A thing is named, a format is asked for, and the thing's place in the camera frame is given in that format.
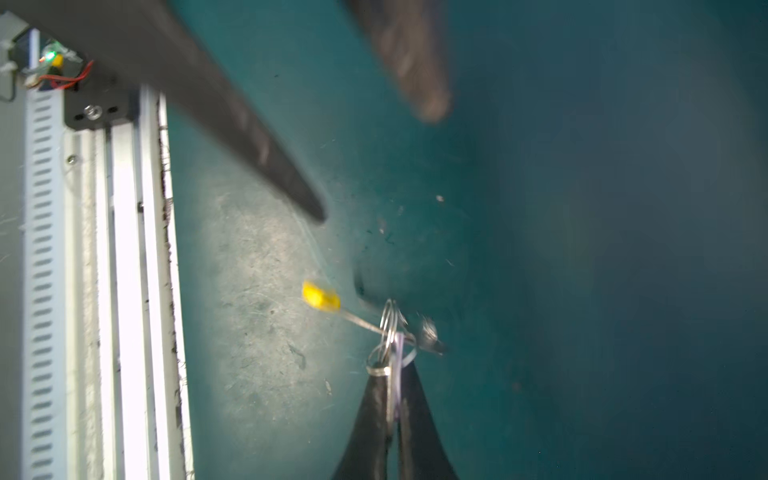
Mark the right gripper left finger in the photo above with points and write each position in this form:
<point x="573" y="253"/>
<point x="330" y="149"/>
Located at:
<point x="365" y="455"/>

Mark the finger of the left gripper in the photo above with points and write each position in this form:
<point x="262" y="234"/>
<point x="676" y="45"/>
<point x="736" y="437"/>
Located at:
<point x="144" y="42"/>
<point x="407" y="36"/>

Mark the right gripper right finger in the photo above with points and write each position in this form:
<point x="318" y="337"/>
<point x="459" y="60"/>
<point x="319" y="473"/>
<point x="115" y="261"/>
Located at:
<point x="420" y="450"/>

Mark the silver key with white tag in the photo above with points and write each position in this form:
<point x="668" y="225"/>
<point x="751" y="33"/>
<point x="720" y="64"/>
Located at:
<point x="394" y="382"/>

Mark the left green circuit board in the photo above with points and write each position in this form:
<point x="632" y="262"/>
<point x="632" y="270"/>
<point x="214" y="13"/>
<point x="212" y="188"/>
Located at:
<point x="55" y="67"/>

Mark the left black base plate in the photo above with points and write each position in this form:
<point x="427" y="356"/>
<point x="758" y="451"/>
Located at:
<point x="103" y="99"/>

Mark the aluminium mounting rail bed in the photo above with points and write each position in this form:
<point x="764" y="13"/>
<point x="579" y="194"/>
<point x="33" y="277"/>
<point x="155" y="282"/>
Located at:
<point x="126" y="410"/>

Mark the white slotted cable duct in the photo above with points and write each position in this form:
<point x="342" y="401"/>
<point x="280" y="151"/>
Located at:
<point x="44" y="444"/>

